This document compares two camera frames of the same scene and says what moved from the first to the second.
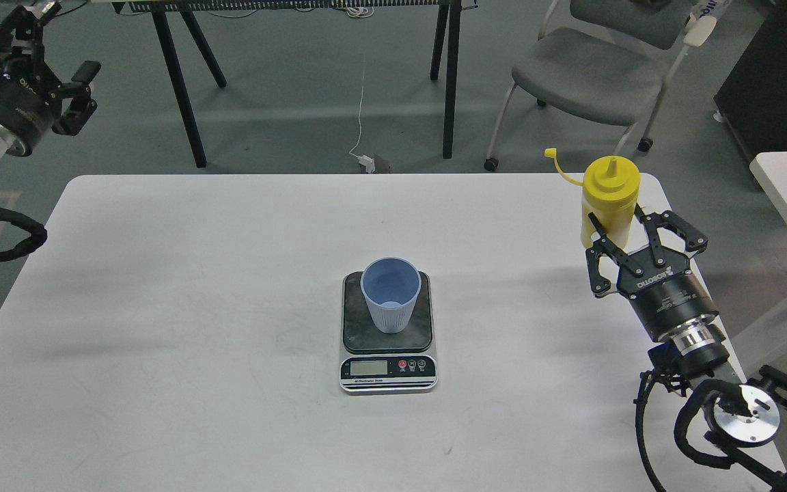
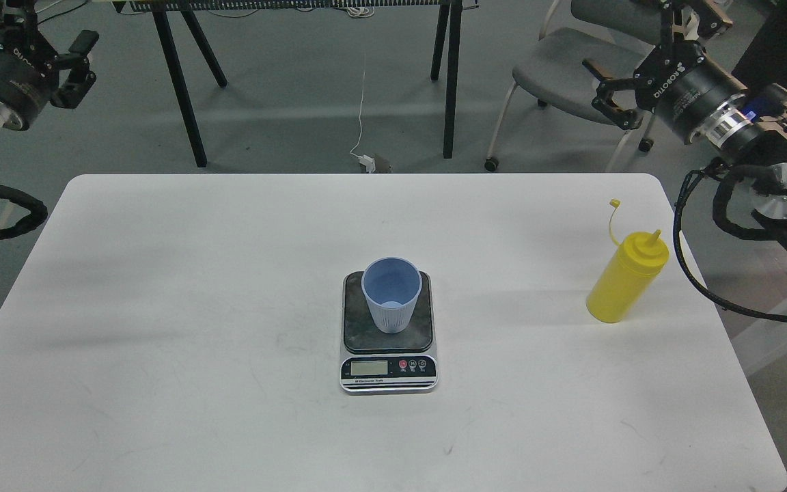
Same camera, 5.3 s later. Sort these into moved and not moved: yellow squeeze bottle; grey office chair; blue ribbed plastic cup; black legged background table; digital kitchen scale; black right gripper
Moved: black right gripper; yellow squeeze bottle
Not moved: grey office chair; blue ribbed plastic cup; digital kitchen scale; black legged background table
